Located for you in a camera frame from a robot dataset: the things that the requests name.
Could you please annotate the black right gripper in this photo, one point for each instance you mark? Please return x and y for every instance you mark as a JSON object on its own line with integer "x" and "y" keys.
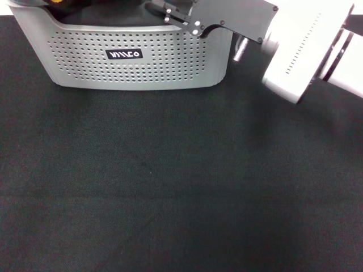
{"x": 235, "y": 17}

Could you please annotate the yellow towel with black edge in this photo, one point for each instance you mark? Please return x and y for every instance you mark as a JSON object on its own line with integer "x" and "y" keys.
{"x": 61, "y": 4}

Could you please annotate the grey perforated plastic storage box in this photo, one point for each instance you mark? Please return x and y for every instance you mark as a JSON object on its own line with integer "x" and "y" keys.
{"x": 175, "y": 59}

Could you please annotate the black tablecloth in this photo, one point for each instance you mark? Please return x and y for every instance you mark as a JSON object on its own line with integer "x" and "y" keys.
{"x": 141, "y": 184}

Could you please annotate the black cloth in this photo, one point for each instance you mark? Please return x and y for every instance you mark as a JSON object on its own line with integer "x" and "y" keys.
{"x": 119, "y": 15}

